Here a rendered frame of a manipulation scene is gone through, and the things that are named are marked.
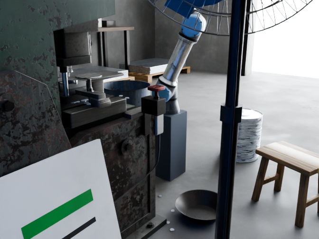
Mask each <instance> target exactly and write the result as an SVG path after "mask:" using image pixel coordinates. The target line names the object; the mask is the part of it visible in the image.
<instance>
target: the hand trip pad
mask: <svg viewBox="0 0 319 239"><path fill-rule="evenodd" d="M164 89H165V86H163V85H152V86H148V90H149V91H154V92H155V97H158V91H162V90H164Z"/></svg>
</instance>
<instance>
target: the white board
mask: <svg viewBox="0 0 319 239"><path fill-rule="evenodd" d="M0 239H121V234H120V229H119V225H118V220H117V216H116V211H115V206H114V202H113V196H112V192H111V187H110V183H109V178H108V174H107V169H106V165H105V160H104V156H103V150H102V145H101V141H100V139H96V140H93V141H90V142H88V143H85V144H82V145H80V146H77V147H74V148H72V149H69V150H66V151H64V152H61V153H59V154H56V155H54V156H51V157H49V158H46V159H44V160H41V161H39V162H37V163H34V164H32V165H29V166H27V167H24V168H22V169H20V170H17V171H15V172H13V173H10V174H8V175H5V176H3V177H0Z"/></svg>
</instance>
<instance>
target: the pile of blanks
mask: <svg viewBox="0 0 319 239"><path fill-rule="evenodd" d="M262 121H263V118H261V119H259V120H254V121H241V123H239V130H238V141H237V153H236V162H238V163H250V162H253V161H256V160H257V159H258V157H259V155H258V154H256V153H255V150H256V149H258V148H260V140H261V133H262V132H261V130H262Z"/></svg>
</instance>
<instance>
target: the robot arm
mask: <svg viewBox="0 0 319 239"><path fill-rule="evenodd" d="M197 15H198V12H196V11H192V13H191V15H190V17H189V19H186V21H185V23H184V25H185V26H188V27H191V28H194V26H195V22H196V19H197ZM195 29H196V30H200V31H205V29H206V20H205V19H204V17H203V16H202V15H200V16H199V19H198V22H197V25H196V27H195ZM201 34H202V33H201V32H197V31H194V30H191V29H189V28H186V27H184V26H182V25H181V29H180V31H179V34H178V35H179V40H178V42H177V45H176V47H175V49H174V51H173V53H172V56H171V58H170V60H169V63H168V65H167V67H166V69H165V71H164V74H163V75H162V76H160V77H159V78H158V81H157V83H156V85H163V86H165V89H164V90H162V91H158V96H159V97H161V98H166V113H165V114H164V115H174V114H178V113H179V112H180V108H179V105H178V79H177V78H178V75H179V73H180V71H181V69H182V67H183V65H184V63H185V61H186V58H187V56H188V54H189V52H190V50H191V48H192V46H193V44H195V43H197V42H198V40H199V37H200V35H201Z"/></svg>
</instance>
